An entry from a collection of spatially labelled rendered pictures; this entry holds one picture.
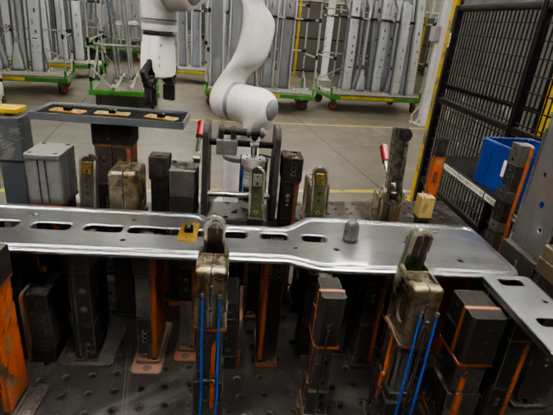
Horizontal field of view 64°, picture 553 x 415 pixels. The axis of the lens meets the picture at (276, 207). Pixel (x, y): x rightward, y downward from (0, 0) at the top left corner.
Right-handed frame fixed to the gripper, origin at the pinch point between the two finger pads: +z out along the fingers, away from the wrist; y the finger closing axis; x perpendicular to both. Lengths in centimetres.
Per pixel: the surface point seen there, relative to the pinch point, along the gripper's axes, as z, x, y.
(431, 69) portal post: 29, 115, -686
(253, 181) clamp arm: 13.6, 29.4, 11.3
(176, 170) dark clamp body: 13.3, 11.4, 13.8
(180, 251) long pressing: 21.2, 22.9, 35.0
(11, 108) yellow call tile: 5.1, -34.0, 12.3
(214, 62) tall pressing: 53, -237, -621
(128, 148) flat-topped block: 12.9, -6.5, 4.9
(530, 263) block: 21, 91, 10
